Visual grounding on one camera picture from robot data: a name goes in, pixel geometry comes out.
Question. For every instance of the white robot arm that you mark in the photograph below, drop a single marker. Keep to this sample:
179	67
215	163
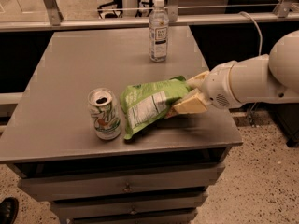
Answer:
270	78

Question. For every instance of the clear plastic water bottle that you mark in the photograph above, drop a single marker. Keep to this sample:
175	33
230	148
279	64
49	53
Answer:
158	32

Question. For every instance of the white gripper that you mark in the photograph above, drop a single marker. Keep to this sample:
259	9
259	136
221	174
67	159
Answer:
218	86

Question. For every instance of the top grey drawer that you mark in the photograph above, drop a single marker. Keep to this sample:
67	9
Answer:
122	182

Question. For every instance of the black shoe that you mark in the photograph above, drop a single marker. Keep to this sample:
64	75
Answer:
9	208

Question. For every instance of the black office chair base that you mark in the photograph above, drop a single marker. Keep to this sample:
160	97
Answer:
112	9

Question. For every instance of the middle grey drawer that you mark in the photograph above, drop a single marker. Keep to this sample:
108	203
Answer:
130	206

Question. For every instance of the bottom grey drawer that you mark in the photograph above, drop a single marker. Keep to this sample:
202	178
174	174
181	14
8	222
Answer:
180	216

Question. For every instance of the grey drawer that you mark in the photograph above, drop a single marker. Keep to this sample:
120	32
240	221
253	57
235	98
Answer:
180	216
130	206
122	182

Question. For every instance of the green rice chip bag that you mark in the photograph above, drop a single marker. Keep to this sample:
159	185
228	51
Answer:
145	103

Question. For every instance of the white green 7up can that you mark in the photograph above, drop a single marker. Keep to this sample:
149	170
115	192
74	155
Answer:
104	112

